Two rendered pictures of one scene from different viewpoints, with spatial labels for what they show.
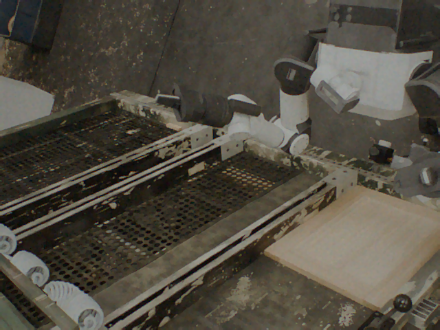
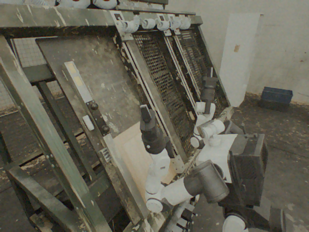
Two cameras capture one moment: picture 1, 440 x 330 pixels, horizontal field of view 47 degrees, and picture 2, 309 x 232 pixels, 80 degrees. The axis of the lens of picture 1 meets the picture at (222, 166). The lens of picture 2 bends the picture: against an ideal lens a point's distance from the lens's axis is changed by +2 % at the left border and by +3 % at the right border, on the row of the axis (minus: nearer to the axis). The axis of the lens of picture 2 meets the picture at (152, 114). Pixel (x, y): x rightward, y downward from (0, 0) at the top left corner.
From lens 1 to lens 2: 0.71 m
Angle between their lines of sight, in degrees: 31
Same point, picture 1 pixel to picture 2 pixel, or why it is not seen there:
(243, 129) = (198, 106)
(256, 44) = not seen: hidden behind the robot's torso
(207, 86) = not seen: hidden behind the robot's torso
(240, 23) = (273, 173)
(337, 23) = (247, 137)
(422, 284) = (118, 161)
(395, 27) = (242, 154)
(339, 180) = (177, 161)
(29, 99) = (235, 97)
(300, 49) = (237, 131)
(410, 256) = (134, 169)
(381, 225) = not seen: hidden behind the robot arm
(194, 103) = (208, 82)
